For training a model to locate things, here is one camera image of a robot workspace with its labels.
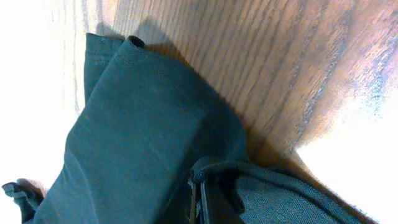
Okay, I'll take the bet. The black t-shirt with white logo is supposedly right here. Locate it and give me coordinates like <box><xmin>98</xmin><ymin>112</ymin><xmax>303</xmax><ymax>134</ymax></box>
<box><xmin>1</xmin><ymin>32</ymin><xmax>379</xmax><ymax>224</ymax></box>

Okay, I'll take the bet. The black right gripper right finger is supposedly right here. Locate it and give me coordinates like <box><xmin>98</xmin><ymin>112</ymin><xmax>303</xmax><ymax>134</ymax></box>
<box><xmin>200</xmin><ymin>179</ymin><xmax>236</xmax><ymax>224</ymax></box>

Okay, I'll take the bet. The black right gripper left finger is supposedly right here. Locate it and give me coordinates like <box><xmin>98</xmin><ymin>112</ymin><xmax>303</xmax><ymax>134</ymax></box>
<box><xmin>188</xmin><ymin>179</ymin><xmax>197</xmax><ymax>224</ymax></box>

